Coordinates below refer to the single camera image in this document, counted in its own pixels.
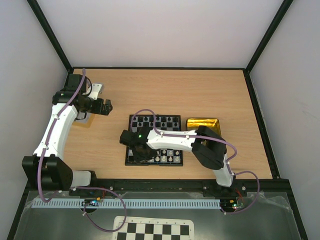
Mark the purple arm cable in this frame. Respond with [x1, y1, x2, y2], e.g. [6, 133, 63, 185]
[130, 108, 261, 216]
[37, 68, 128, 232]

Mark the gold metal tray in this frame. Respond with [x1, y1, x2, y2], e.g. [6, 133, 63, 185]
[186, 117, 224, 149]

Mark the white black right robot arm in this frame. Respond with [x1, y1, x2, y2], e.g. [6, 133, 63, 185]
[119, 125, 237, 196]

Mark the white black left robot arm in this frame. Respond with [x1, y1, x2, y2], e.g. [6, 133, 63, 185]
[22, 73, 113, 191]

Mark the checkered calibration board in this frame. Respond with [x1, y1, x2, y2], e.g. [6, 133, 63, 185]
[112, 216, 195, 240]

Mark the white slotted cable duct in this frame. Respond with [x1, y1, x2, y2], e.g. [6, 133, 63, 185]
[31, 198, 221, 210]

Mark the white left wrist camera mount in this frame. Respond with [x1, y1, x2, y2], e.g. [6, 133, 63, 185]
[88, 83, 104, 100]

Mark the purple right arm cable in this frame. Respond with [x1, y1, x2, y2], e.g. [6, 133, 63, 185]
[130, 108, 261, 216]

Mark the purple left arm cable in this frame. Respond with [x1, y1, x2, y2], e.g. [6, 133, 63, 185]
[37, 68, 128, 232]

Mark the black grey chess board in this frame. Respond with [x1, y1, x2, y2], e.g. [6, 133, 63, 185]
[128, 114, 183, 167]

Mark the black mounting rail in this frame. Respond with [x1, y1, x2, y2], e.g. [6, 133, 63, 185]
[68, 178, 247, 197]

